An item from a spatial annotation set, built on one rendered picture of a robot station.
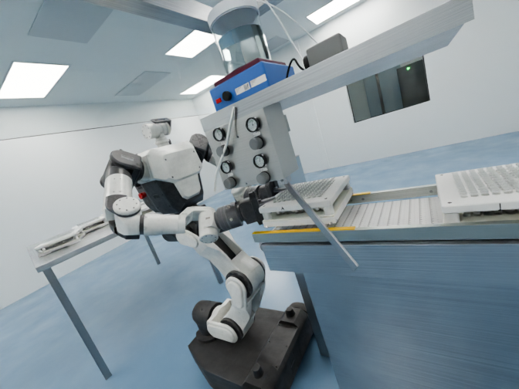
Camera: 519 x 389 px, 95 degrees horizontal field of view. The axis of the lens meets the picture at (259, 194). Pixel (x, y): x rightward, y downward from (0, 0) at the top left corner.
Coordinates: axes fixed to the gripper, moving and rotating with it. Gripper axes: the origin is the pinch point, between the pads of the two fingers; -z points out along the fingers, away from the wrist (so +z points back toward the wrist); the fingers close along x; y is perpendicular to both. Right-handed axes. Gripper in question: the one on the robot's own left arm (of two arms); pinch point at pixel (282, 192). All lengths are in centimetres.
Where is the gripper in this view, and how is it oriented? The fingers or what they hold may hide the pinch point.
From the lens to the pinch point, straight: 94.1
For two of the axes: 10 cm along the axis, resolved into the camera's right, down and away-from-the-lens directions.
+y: -6.2, 3.7, -6.9
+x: 3.2, 9.2, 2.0
